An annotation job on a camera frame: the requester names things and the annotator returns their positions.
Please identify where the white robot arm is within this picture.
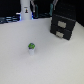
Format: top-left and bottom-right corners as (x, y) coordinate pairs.
(20, 0), (32, 20)

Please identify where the black equipment left background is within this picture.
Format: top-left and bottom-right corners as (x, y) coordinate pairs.
(0, 0), (21, 24)

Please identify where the green-lidded white kcup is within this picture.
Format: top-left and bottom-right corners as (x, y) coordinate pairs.
(28, 43), (35, 55)

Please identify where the black kcup holder drawer unit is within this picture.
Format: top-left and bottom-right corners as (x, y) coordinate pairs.
(50, 2), (76, 40)

